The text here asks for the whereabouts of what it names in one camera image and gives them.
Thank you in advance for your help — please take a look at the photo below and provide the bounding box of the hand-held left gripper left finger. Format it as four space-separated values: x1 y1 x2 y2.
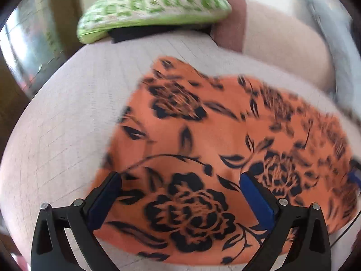
30 171 123 271

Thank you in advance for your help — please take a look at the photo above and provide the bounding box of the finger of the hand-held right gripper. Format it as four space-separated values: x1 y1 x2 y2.
348 158 361 188

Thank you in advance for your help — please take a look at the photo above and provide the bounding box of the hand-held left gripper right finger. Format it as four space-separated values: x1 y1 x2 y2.
240 171 332 271

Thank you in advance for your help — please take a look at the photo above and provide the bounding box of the orange floral shirt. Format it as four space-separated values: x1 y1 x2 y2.
92 56 359 266

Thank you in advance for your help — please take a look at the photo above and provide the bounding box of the light blue pillow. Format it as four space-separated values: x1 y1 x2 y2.
293 0 361 117

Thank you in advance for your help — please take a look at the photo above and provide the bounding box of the pink bolster cushion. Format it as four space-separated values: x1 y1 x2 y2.
210 0 343 91

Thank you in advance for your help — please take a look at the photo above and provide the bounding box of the wooden door with glass pane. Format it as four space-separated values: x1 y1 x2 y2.
0 0 83 150

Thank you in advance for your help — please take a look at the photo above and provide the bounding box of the black cloth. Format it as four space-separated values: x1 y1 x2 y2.
109 24 214 44

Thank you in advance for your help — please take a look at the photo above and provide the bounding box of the green patterned pillow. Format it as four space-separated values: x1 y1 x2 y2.
77 0 233 45

